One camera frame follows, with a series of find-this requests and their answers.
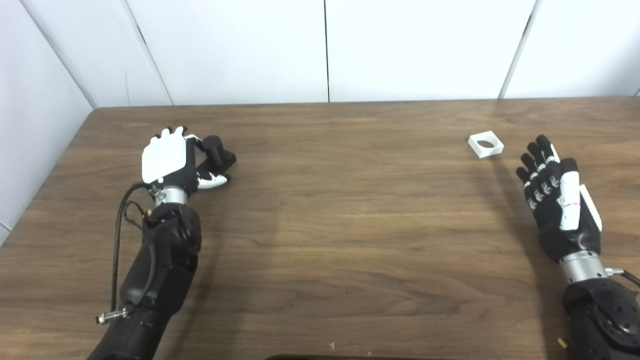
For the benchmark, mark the white square piece with hole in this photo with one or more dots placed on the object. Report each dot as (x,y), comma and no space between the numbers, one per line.
(486,153)

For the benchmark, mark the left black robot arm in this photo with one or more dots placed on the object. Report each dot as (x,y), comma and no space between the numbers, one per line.
(160,270)

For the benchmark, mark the black peg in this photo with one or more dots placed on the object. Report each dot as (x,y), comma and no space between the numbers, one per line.
(215,147)

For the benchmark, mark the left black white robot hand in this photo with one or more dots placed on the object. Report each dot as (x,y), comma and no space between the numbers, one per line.
(162,160)

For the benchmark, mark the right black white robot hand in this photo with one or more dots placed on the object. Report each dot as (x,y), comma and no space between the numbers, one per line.
(555,220)

